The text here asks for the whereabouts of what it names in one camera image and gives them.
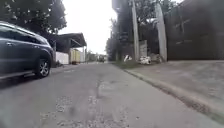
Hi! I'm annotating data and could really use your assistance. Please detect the shelter with dark roof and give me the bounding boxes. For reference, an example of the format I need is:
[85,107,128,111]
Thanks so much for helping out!
[49,32,88,65]

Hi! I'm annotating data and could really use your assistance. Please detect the raised concrete pavement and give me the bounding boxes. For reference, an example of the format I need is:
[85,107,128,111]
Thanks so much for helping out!
[124,59,224,118]

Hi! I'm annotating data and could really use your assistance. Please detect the concrete pole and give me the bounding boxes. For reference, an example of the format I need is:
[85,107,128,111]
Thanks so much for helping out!
[154,2,168,63]
[130,0,141,62]

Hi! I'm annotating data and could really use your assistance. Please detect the dark grey car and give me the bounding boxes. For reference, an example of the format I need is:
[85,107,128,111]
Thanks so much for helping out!
[0,20,55,81]

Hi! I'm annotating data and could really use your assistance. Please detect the trees behind poles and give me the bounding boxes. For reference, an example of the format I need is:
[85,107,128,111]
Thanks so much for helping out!
[105,0,178,62]

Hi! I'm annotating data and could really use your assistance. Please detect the low white wall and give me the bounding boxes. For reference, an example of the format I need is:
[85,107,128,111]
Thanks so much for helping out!
[55,51,70,65]

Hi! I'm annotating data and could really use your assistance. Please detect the white rubbish bags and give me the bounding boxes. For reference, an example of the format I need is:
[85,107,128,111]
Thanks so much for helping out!
[123,54,153,66]

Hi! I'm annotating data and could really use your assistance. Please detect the grey asphalt road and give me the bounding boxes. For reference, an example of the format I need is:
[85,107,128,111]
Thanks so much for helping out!
[0,61,224,128]

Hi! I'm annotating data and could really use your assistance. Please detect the yellow building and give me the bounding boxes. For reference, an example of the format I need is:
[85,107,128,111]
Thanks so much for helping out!
[69,48,82,65]

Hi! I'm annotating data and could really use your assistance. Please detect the dark wall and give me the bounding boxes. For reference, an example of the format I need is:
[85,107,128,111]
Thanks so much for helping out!
[164,0,224,62]

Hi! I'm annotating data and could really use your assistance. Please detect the large dark tree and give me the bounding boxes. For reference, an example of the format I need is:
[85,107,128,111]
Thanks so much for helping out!
[0,0,68,36]

